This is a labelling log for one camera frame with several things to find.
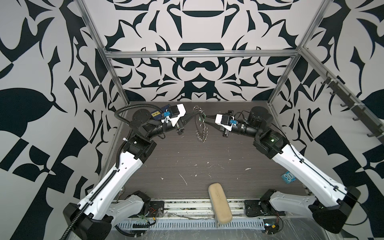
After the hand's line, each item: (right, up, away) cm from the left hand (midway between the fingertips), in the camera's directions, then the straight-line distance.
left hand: (198, 106), depth 54 cm
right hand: (+4, -4, +4) cm, 7 cm away
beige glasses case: (+11, -45, +19) cm, 50 cm away
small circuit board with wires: (+35, -55, +17) cm, 68 cm away
